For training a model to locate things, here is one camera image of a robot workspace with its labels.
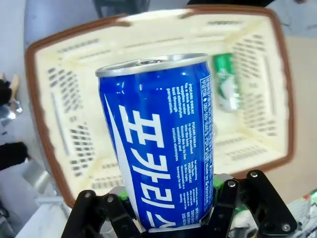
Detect blue Pocari Sweat can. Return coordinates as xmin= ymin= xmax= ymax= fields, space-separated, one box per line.
xmin=95 ymin=53 xmax=215 ymax=235

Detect multicoloured cloth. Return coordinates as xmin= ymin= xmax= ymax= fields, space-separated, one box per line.
xmin=288 ymin=188 xmax=317 ymax=226

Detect cream shopping basket brown handles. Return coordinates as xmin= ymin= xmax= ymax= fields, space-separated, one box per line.
xmin=24 ymin=4 xmax=297 ymax=209

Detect grey metal frame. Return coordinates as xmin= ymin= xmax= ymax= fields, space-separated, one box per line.
xmin=13 ymin=158 xmax=76 ymax=238

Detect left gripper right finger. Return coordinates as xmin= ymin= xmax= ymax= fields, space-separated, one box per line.
xmin=200 ymin=169 xmax=298 ymax=238

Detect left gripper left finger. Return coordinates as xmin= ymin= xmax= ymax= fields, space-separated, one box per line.
xmin=61 ymin=186 xmax=150 ymax=238

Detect green drink can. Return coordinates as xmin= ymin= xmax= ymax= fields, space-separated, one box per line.
xmin=212 ymin=53 xmax=243 ymax=113

